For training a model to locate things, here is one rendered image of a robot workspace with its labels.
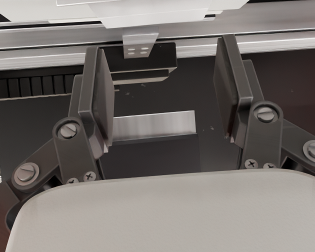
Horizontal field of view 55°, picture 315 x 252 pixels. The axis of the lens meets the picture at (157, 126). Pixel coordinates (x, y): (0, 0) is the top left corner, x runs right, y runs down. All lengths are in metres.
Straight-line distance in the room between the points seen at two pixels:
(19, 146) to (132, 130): 0.57
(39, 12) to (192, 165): 0.17
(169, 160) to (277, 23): 0.37
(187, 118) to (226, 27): 0.29
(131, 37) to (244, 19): 0.28
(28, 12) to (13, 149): 0.60
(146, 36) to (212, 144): 0.53
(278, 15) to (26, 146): 0.62
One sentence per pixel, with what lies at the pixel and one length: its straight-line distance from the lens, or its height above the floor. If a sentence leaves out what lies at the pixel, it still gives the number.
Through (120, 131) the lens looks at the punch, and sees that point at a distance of 0.26.
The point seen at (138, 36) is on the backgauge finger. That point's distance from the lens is 0.31.
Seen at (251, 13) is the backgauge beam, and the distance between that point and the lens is 0.56.
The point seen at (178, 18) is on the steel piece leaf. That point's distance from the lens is 0.27.
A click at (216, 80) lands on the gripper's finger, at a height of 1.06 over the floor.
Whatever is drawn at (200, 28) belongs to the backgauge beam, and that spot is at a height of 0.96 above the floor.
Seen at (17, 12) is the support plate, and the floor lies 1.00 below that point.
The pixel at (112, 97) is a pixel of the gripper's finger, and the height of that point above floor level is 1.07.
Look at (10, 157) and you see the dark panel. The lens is 0.82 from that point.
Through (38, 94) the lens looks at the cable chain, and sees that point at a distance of 0.66.
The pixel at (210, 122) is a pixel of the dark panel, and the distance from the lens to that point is 0.79.
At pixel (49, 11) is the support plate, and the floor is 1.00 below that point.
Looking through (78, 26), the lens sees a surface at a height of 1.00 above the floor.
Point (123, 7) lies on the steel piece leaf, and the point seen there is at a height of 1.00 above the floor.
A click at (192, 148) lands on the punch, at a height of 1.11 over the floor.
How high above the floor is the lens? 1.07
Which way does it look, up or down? 5 degrees up
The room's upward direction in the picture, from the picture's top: 175 degrees clockwise
